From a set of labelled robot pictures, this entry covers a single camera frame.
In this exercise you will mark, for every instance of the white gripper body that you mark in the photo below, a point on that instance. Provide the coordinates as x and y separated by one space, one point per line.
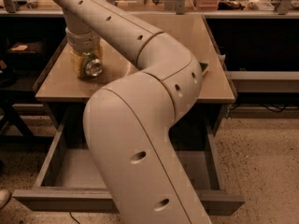
81 42

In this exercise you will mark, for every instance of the grey cabinet with beige top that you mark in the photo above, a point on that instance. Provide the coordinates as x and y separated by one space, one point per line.
61 85

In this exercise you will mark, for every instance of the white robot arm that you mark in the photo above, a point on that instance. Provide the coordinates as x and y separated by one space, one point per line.
126 122

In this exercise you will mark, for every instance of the open grey top drawer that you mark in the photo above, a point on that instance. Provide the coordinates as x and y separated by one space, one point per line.
68 180

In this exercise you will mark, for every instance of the white shoe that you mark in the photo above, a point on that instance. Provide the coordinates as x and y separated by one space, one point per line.
5 196

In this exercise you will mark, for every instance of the green and yellow sponge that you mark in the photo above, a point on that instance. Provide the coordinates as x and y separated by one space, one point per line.
204 68

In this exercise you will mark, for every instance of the green soda can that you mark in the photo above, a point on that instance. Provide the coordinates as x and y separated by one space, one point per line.
91 65

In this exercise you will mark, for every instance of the black stool frame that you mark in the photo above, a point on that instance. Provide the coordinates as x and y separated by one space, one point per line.
7 100

